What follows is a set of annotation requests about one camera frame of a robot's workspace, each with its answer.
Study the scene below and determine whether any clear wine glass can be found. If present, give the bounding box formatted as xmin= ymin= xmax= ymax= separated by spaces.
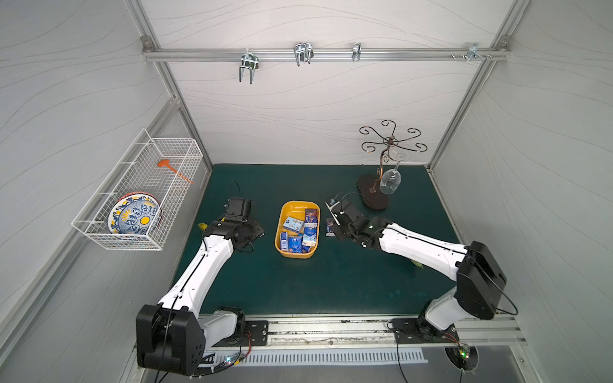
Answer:
xmin=379 ymin=162 xmax=402 ymax=196

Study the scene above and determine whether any metal hook right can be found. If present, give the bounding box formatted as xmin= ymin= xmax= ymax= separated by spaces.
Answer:
xmin=450 ymin=43 xmax=493 ymax=62

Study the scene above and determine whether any metal double hook middle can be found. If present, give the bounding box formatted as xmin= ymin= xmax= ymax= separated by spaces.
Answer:
xmin=293 ymin=42 xmax=314 ymax=66

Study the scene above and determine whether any blue yellow patterned plate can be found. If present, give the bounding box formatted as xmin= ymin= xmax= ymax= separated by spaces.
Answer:
xmin=108 ymin=192 xmax=161 ymax=235

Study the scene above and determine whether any blue Tempo tissue pack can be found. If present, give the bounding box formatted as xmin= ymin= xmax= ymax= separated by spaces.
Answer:
xmin=287 ymin=235 xmax=303 ymax=254

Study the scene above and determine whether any dark purple tissue pack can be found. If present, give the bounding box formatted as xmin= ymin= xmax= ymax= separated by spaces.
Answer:
xmin=304 ymin=208 xmax=319 ymax=227

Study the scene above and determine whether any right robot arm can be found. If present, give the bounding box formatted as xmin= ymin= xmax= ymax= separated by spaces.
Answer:
xmin=332 ymin=212 xmax=507 ymax=334

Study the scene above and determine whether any green snack bag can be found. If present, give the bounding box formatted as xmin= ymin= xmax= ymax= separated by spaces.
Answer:
xmin=411 ymin=259 xmax=424 ymax=269

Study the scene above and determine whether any metal double hook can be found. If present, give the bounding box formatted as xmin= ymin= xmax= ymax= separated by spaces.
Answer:
xmin=239 ymin=52 xmax=260 ymax=85
xmin=293 ymin=42 xmax=314 ymax=66

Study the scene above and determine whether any white wire basket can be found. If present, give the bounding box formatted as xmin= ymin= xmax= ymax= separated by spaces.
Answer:
xmin=72 ymin=129 xmax=202 ymax=252

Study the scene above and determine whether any small metal hook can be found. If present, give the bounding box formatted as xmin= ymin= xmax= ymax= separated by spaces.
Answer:
xmin=352 ymin=42 xmax=362 ymax=62

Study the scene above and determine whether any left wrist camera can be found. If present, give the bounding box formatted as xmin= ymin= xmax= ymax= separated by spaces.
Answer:
xmin=225 ymin=197 xmax=252 ymax=220

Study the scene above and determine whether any orange plastic spoon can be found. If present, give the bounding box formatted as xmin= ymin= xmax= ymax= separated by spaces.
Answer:
xmin=157 ymin=159 xmax=193 ymax=184

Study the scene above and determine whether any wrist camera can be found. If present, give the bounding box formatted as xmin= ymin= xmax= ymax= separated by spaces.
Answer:
xmin=225 ymin=197 xmax=252 ymax=220
xmin=326 ymin=197 xmax=354 ymax=225

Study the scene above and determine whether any metal double hook left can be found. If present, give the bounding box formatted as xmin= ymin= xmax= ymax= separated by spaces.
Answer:
xmin=239 ymin=52 xmax=260 ymax=85

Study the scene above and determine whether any black metal glass stand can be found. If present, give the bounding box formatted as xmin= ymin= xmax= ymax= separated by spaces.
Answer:
xmin=358 ymin=120 xmax=429 ymax=211

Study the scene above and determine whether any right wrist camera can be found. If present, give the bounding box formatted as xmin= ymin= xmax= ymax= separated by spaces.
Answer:
xmin=326 ymin=197 xmax=354 ymax=225

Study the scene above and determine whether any purple anime tissue pack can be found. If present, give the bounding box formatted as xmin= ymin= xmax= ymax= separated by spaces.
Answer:
xmin=326 ymin=218 xmax=336 ymax=237

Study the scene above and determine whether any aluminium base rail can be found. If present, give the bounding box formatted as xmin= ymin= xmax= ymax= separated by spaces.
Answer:
xmin=133 ymin=313 xmax=528 ymax=353

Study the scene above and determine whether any green table mat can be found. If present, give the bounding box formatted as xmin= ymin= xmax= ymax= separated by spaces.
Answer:
xmin=196 ymin=164 xmax=453 ymax=315

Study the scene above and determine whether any aluminium top rail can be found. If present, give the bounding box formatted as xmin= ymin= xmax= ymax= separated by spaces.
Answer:
xmin=144 ymin=47 xmax=511 ymax=63

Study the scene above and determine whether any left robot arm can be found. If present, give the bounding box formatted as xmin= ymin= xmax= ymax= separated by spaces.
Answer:
xmin=136 ymin=217 xmax=264 ymax=377

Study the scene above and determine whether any yellow plastic storage box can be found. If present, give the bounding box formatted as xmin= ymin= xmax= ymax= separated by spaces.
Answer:
xmin=275 ymin=200 xmax=323 ymax=259

